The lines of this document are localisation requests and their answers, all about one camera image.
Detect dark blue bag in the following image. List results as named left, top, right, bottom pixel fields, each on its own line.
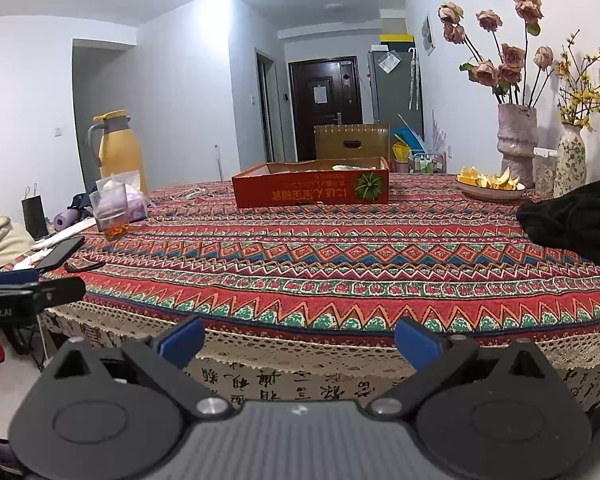
left=67, top=192, right=101, bottom=221

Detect glass jar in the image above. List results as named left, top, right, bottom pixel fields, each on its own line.
left=532, top=147, right=559, bottom=198

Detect clear plastic cup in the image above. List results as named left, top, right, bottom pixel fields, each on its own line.
left=89, top=182, right=131, bottom=241

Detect yellow thermos jug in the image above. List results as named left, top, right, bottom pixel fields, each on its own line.
left=87, top=110, right=148, bottom=196

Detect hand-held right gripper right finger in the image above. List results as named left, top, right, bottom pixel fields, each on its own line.
left=369, top=317, right=548, bottom=421

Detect purple plastic bag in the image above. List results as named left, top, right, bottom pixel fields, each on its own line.
left=96, top=170, right=149, bottom=224

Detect blue board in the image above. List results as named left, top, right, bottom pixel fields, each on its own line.
left=392, top=127, right=422, bottom=153

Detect red cardboard box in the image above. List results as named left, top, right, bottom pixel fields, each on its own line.
left=231, top=156, right=391, bottom=209

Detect brown cardboard box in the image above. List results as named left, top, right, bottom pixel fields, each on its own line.
left=313, top=124, right=391, bottom=161

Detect yellow flower branches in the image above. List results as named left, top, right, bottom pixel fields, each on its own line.
left=555, top=30, right=600, bottom=133

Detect plate of orange peels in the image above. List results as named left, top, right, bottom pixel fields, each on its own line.
left=455, top=166, right=527, bottom=202

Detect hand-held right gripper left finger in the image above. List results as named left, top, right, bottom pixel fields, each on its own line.
left=52, top=317, right=233, bottom=421

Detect white umbrella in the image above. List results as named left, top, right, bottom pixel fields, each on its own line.
left=407, top=47, right=421, bottom=111

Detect black strap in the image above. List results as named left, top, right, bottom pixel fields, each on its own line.
left=64, top=260, right=106, bottom=274

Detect beige lace tablecloth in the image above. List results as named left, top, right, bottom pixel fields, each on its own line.
left=45, top=305, right=600, bottom=413

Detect beige hooded garment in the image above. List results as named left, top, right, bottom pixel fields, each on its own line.
left=0, top=215, right=36, bottom=272

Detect dark entrance door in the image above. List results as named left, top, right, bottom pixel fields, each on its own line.
left=288, top=56, right=363, bottom=161

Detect dried pink roses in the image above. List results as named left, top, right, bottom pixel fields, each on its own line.
left=437, top=0, right=556, bottom=108

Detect black paper bag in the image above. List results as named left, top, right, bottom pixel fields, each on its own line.
left=21, top=185, right=50, bottom=241

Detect black cloth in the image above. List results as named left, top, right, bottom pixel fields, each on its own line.
left=516, top=175, right=600, bottom=274

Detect floral white vase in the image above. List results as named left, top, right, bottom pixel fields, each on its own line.
left=553, top=124, right=588, bottom=198

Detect wall poster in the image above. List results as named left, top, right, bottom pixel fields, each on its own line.
left=422, top=14, right=437, bottom=56

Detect grey refrigerator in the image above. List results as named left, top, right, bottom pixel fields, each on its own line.
left=369, top=49, right=425, bottom=161

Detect metal storage cart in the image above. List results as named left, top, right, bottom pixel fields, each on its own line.
left=410, top=150, right=448, bottom=175

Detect pink ceramic vase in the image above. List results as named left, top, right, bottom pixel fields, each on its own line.
left=496, top=103, right=538, bottom=188

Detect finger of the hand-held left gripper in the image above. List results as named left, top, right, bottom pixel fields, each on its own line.
left=0, top=269, right=41, bottom=288
left=0, top=277, right=87, bottom=320

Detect black smartphone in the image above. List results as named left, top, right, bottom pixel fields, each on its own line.
left=32, top=236, right=87, bottom=270

